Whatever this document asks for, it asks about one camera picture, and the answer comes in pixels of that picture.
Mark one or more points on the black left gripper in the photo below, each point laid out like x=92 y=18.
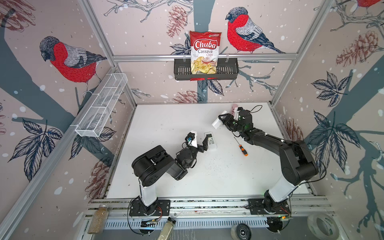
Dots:
x=204 y=143

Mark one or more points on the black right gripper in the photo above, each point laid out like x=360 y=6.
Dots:
x=227 y=119

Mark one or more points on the white remote control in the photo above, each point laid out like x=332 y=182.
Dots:
x=211 y=143
x=217 y=123

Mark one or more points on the orange black screwdriver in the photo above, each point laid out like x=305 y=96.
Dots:
x=245 y=153

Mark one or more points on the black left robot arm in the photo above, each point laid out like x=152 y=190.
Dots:
x=152 y=165

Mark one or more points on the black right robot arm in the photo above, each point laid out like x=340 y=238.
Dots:
x=297 y=163

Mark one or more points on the red cassava chips bag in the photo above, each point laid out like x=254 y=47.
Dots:
x=204 y=52

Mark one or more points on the beige grain filled bottle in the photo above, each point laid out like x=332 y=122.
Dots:
x=167 y=230

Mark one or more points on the brown grain filled bottle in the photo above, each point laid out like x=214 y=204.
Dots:
x=98 y=220

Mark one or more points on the clear tape roll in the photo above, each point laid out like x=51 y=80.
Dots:
x=323 y=226

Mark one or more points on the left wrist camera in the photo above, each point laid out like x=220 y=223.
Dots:
x=191 y=139

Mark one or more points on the black wire basket shelf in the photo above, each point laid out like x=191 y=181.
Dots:
x=223 y=69

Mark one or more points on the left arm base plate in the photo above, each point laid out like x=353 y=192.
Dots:
x=158 y=208

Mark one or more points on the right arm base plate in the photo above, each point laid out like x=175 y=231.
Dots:
x=268 y=206

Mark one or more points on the white mesh wire tray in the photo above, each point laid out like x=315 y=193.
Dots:
x=98 y=114

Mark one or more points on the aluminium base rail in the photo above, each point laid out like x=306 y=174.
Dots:
x=205 y=212

